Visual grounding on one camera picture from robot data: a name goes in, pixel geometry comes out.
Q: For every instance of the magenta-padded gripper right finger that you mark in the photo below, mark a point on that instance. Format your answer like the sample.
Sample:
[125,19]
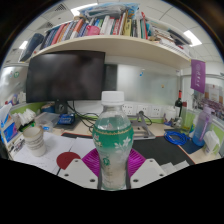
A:
[146,171]

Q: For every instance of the purple translucent water bottle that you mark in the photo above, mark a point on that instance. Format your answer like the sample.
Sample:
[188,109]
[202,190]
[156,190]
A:
[201,128]

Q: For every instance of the white patterned paper cup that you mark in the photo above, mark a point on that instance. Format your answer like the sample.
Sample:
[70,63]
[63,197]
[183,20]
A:
[34,141]

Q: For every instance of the clear green-labelled drink bottle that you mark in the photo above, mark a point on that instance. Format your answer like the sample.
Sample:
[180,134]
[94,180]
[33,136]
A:
[112,133]

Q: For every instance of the black computer monitor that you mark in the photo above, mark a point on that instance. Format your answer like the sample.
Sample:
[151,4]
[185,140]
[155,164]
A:
[65,75]

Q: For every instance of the black desk mat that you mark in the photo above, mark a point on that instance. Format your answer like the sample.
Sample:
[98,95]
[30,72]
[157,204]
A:
[156,150]

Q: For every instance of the grey metal laptop stand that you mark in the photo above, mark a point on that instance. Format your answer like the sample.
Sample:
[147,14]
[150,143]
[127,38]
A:
[141,130]

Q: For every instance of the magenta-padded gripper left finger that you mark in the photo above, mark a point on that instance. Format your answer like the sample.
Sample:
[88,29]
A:
[78,171]

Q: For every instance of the white jar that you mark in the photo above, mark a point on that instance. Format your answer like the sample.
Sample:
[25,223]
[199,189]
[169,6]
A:
[170,115]

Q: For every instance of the dark wine bottle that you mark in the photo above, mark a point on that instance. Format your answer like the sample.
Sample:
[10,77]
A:
[178,104]

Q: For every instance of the white tissue pack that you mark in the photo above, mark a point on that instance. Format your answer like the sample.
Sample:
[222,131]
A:
[211,141]

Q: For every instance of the white handwritten paper sheet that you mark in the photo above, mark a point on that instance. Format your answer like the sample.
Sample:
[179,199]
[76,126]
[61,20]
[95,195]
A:
[55,145]

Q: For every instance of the white wall socket panel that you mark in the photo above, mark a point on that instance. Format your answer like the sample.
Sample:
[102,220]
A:
[143,109]

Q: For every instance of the flat round red coaster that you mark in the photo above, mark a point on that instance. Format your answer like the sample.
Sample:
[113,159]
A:
[66,159]

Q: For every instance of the white folded tissue stack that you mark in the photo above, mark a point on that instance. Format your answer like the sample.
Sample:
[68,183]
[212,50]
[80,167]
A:
[26,117]

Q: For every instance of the purple hanging banner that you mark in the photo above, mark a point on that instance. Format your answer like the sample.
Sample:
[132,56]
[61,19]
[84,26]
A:
[198,76]

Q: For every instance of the clear plastic box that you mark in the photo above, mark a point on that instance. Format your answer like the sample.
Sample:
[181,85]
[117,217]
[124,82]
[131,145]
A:
[46,120]

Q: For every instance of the blue tissue box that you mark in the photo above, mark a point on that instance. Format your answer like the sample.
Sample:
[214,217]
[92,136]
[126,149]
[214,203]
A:
[9,130]

